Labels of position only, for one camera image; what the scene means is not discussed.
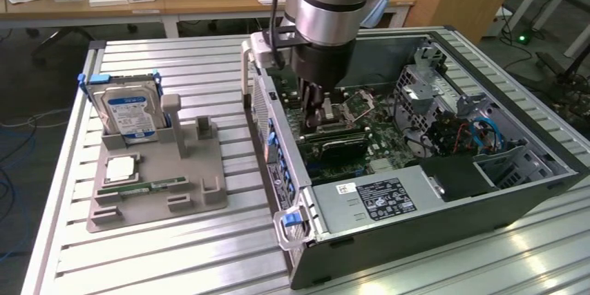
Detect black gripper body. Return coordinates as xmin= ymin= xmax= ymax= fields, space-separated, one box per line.
xmin=294 ymin=41 xmax=356 ymax=89

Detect graphics card with black fan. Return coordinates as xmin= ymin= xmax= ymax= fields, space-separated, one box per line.
xmin=318 ymin=134 xmax=371 ymax=169

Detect CPU socket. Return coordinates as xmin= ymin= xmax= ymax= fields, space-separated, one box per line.
xmin=322 ymin=101 xmax=359 ymax=133

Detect metal socket cover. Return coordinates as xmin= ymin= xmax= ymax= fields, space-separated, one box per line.
xmin=343 ymin=90 xmax=374 ymax=122

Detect green motherboard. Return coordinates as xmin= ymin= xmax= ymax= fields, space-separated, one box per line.
xmin=274 ymin=77 xmax=425 ymax=185

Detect metal drive cage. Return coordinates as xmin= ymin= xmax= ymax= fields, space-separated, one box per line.
xmin=395 ymin=63 xmax=462 ymax=116

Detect gray power supply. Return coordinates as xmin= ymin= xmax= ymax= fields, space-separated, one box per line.
xmin=311 ymin=166 xmax=437 ymax=236

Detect gray plastic parts rack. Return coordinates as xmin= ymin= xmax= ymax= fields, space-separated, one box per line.
xmin=85 ymin=93 xmax=231 ymax=234

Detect hard disk in blue caddy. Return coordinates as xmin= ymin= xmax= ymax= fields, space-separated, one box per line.
xmin=77 ymin=69 xmax=170 ymax=146

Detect green RAM stick on rack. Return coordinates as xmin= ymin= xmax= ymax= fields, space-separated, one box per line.
xmin=97 ymin=177 xmax=190 ymax=196

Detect power box with green light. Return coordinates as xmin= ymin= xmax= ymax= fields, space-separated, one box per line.
xmin=511 ymin=28 xmax=535 ymax=46

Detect silver CPU chip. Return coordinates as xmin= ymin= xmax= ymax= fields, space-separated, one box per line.
xmin=104 ymin=157 xmax=139 ymax=182

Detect gray metal disk bay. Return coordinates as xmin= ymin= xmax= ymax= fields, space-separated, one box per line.
xmin=473 ymin=144 xmax=554 ymax=191

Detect open black PC case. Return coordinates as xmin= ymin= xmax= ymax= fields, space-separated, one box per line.
xmin=240 ymin=30 xmax=590 ymax=291

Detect black equipment stand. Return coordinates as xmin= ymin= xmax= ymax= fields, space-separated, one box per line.
xmin=534 ymin=49 xmax=590 ymax=109

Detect black chair base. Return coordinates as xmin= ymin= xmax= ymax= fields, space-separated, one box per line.
xmin=25 ymin=24 xmax=139 ymax=65

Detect gray wrist camera box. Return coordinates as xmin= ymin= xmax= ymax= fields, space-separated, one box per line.
xmin=250 ymin=28 xmax=306 ymax=68

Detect silver case handle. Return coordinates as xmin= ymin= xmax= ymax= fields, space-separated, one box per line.
xmin=274 ymin=204 xmax=315 ymax=251
xmin=242 ymin=41 xmax=264 ymax=96

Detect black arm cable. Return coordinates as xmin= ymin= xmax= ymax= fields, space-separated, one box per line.
xmin=270 ymin=0 xmax=286 ymax=70

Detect blue wire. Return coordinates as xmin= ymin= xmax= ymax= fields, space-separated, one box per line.
xmin=470 ymin=116 xmax=505 ymax=153

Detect blue floor cables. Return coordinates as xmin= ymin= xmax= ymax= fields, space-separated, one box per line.
xmin=0 ymin=125 xmax=37 ymax=265

